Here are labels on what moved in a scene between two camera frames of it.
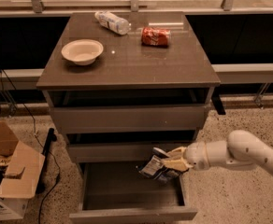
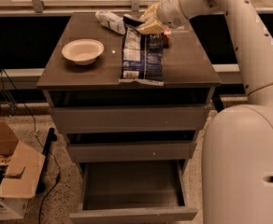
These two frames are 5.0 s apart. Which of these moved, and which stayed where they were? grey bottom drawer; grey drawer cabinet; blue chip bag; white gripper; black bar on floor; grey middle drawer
Moved: blue chip bag; white gripper
Stayed: black bar on floor; grey drawer cabinet; grey middle drawer; grey bottom drawer
